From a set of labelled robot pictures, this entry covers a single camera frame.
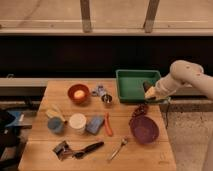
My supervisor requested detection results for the dark rectangular eraser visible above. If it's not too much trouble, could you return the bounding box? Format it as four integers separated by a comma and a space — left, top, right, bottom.
143, 81, 152, 92

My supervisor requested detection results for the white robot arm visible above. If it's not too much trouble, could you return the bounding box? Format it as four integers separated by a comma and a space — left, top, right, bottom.
145, 60, 213, 171

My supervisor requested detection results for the purple bowl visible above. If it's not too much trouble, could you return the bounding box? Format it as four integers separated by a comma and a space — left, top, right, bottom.
129, 115, 159, 144

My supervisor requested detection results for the yellow ball in bowl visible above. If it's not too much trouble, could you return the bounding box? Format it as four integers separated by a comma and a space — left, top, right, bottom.
74, 90, 85, 99

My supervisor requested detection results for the orange bowl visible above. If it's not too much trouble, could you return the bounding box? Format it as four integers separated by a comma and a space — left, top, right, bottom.
68, 84, 90, 104

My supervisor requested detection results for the pine cone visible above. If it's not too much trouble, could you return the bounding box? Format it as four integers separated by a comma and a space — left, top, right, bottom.
132, 103, 149, 117

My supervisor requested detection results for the green plastic tray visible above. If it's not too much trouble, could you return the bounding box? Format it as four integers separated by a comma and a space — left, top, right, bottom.
116, 69, 164, 103

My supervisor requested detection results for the small metal cup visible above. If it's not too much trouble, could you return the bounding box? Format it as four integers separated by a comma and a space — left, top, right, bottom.
101, 94, 112, 106

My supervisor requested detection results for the blue grey small toy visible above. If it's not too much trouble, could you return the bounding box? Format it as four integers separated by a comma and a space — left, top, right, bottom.
92, 85, 106, 97

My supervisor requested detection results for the orange carrot toy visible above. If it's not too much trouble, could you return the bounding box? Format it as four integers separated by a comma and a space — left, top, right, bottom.
104, 113, 113, 137

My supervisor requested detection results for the metal fork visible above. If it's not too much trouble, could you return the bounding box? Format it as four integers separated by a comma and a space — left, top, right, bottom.
107, 137, 129, 162

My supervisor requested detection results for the white round container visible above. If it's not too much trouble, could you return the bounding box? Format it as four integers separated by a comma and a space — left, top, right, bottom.
69, 113, 87, 134

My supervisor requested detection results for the blue round cup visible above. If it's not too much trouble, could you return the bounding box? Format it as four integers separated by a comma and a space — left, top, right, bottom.
47, 117, 64, 134

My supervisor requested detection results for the yellow wooden brush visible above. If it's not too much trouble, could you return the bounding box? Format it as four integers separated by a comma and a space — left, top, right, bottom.
46, 105, 67, 123

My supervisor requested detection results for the metal binder clip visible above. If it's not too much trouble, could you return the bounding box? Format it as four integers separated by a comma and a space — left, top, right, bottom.
53, 141, 72, 160

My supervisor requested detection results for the black blue object at left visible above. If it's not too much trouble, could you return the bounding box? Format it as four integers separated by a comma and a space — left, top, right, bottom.
0, 108, 33, 168

